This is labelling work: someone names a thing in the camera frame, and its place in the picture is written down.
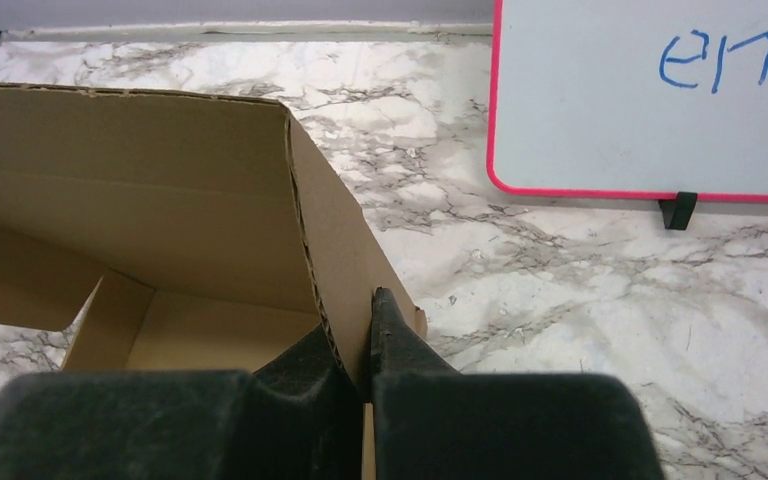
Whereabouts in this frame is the pink framed whiteboard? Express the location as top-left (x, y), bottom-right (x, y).
top-left (487, 0), bottom-right (768, 203)

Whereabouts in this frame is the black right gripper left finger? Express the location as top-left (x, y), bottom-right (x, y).
top-left (0, 328), bottom-right (363, 479)

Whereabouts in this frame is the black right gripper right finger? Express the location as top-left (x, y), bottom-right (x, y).
top-left (370, 288), bottom-right (664, 479)

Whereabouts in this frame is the black left whiteboard stand foot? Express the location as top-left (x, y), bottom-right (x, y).
top-left (658, 192), bottom-right (698, 231)

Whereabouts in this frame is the brown cardboard box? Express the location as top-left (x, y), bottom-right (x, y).
top-left (0, 84), bottom-right (426, 479)

